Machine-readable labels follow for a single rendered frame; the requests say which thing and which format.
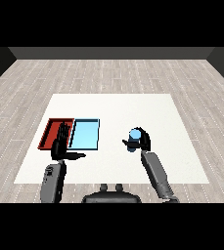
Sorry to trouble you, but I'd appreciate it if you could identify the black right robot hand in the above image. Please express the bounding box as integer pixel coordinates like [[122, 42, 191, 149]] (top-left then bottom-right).
[[121, 126, 153, 152]]

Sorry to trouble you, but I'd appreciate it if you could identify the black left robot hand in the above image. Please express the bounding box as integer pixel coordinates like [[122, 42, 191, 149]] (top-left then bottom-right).
[[50, 121, 87, 162]]

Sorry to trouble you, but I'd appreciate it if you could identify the small blue can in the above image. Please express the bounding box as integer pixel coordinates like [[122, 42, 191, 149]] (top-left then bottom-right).
[[126, 128, 143, 153]]

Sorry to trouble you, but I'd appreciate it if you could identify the red shallow open box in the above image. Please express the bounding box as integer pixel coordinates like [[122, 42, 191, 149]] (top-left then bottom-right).
[[37, 117, 76, 151]]

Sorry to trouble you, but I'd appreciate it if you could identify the light blue shallow open box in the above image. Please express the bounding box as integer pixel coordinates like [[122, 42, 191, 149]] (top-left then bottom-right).
[[67, 117, 101, 151]]

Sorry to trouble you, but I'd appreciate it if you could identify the dark grey robot body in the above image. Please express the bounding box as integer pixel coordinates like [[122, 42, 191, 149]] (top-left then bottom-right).
[[81, 184, 143, 204]]

